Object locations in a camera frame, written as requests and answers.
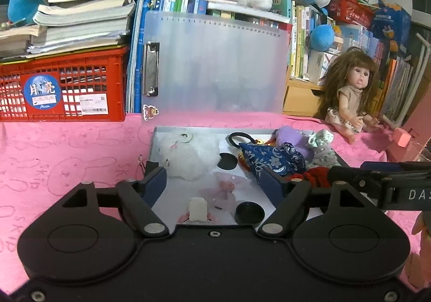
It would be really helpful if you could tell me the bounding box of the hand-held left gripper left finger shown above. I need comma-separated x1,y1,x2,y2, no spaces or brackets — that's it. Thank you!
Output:
44,167,169,238

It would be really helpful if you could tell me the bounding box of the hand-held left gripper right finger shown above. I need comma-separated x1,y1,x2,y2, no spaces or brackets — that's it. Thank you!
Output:
259,167,381,238

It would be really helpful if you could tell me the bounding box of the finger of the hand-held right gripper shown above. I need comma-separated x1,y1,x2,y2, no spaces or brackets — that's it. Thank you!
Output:
328,165,395,195
361,161,431,172

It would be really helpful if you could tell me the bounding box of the silver shallow box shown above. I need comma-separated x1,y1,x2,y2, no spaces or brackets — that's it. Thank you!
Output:
145,126,349,227

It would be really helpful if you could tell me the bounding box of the blue floral pouch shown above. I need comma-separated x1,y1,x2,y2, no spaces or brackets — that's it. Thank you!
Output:
238,142,307,185

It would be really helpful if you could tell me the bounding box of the black round lid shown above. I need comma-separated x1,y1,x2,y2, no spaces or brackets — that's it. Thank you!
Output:
235,202,265,225
217,153,238,169

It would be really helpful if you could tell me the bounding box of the green checked doll dress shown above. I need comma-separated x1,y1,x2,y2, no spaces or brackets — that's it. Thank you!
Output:
305,130,342,171

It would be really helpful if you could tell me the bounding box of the grey fluffy plush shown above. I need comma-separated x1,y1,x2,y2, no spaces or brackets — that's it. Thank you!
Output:
158,132,219,182

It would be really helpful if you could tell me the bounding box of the red black knitted piece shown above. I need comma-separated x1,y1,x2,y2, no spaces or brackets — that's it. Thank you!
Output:
288,166,337,190

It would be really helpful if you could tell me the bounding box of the pink organza flower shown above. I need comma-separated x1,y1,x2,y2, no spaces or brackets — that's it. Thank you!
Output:
199,172,251,211

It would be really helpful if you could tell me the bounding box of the small white pink toy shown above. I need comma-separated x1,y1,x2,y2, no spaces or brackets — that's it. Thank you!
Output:
178,197,216,224

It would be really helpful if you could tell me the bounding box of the purple plush toy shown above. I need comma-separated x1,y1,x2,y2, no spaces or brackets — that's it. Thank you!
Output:
272,126,315,163

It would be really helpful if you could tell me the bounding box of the person's right hand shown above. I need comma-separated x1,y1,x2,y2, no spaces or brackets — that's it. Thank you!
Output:
412,212,431,245

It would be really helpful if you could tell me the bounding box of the black binder clip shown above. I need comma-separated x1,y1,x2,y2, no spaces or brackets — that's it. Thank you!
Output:
136,155,159,176

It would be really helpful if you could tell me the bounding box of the small pink block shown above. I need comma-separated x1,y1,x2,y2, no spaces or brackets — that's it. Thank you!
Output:
392,127,412,148

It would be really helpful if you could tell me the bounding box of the glass mug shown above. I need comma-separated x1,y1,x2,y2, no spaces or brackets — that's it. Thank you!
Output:
406,140,431,164

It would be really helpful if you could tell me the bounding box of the brown haired doll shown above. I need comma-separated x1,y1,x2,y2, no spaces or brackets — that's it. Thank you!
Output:
318,47,381,145

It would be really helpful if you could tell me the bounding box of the pink printed blanket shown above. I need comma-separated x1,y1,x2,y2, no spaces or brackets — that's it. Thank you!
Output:
0,110,431,289

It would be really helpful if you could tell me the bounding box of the wooden drawer organiser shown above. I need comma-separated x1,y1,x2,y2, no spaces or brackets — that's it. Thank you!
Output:
282,66,329,117

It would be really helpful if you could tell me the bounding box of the small white box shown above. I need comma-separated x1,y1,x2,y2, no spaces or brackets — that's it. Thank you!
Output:
308,50,340,85

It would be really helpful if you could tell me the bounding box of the translucent clipboard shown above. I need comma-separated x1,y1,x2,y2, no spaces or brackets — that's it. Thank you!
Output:
141,12,293,114

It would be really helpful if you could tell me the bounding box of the red plastic crate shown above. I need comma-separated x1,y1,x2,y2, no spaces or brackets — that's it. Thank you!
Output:
0,46,130,122

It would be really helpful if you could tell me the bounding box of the blue plush ball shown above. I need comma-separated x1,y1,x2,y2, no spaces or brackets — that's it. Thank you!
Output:
310,24,335,51

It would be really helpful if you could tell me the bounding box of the blue printed carton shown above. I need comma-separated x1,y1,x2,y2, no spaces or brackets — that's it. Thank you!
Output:
370,0,413,60

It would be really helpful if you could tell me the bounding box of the row of colourful books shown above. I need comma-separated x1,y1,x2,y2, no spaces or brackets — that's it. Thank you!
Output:
126,0,337,114

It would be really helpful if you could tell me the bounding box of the red basket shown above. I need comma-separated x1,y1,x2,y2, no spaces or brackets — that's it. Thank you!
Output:
328,0,376,25

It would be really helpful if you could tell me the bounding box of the stack of worn books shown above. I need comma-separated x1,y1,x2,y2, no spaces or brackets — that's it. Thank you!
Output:
0,0,160,60

